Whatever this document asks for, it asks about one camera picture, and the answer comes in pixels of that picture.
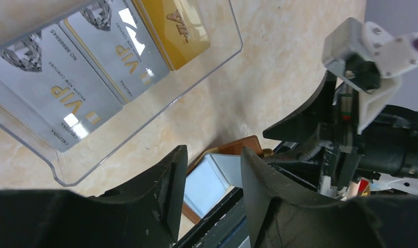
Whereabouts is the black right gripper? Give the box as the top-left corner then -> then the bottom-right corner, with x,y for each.
262,71 -> 418,197

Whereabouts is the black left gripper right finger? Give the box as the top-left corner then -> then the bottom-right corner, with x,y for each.
240,147 -> 418,247

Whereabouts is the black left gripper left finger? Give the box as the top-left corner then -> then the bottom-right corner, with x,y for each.
0,145 -> 188,247

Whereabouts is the brown leather card holder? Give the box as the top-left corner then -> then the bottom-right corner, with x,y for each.
182,135 -> 274,224

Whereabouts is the gold VIP card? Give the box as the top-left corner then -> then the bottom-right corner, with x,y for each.
132,0 -> 211,71

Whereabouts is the clear plastic card box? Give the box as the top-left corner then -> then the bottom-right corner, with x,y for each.
0,1 -> 243,189

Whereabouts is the silver vip card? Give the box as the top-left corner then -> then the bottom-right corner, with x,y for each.
0,24 -> 122,152
59,1 -> 170,104

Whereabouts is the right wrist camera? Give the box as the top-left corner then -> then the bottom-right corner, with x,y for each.
322,18 -> 418,134

